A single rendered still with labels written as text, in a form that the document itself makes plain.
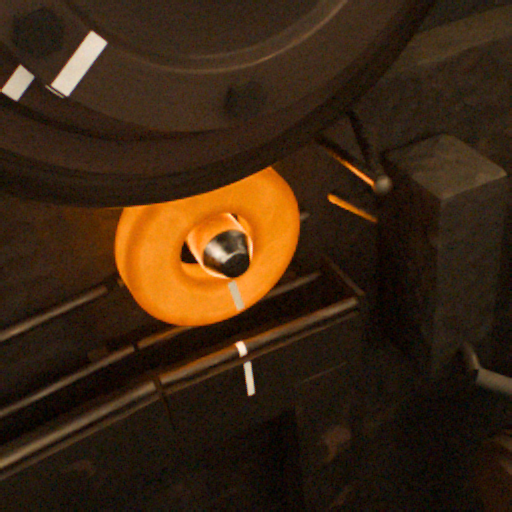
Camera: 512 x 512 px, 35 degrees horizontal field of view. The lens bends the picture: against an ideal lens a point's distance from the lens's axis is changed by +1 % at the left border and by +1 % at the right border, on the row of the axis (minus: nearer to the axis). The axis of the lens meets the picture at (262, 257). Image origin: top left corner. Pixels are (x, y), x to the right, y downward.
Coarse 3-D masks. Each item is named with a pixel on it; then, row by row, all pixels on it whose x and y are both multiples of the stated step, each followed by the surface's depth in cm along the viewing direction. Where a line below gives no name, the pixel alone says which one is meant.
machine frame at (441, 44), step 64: (448, 0) 79; (448, 64) 76; (384, 128) 77; (448, 128) 81; (320, 192) 78; (0, 256) 66; (64, 256) 69; (192, 256) 83; (0, 320) 69; (64, 320) 72; (128, 320) 76; (256, 320) 83; (0, 384) 73; (384, 384) 99; (448, 384) 105; (256, 448) 94; (384, 448) 106; (448, 448) 113
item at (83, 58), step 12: (96, 36) 41; (84, 48) 41; (96, 48) 41; (72, 60) 41; (84, 60) 41; (24, 72) 45; (60, 72) 41; (72, 72) 41; (84, 72) 42; (12, 84) 45; (24, 84) 45; (60, 84) 41; (72, 84) 42; (12, 96) 45
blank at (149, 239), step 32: (224, 192) 63; (256, 192) 65; (288, 192) 66; (128, 224) 62; (160, 224) 62; (192, 224) 64; (256, 224) 67; (288, 224) 68; (128, 256) 63; (160, 256) 64; (256, 256) 68; (288, 256) 70; (128, 288) 66; (160, 288) 65; (192, 288) 67; (224, 288) 69; (256, 288) 70; (192, 320) 69
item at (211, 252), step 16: (208, 224) 64; (224, 224) 63; (192, 240) 64; (208, 240) 63; (224, 240) 62; (240, 240) 63; (208, 256) 63; (224, 256) 62; (240, 256) 62; (208, 272) 64; (224, 272) 63; (240, 272) 63
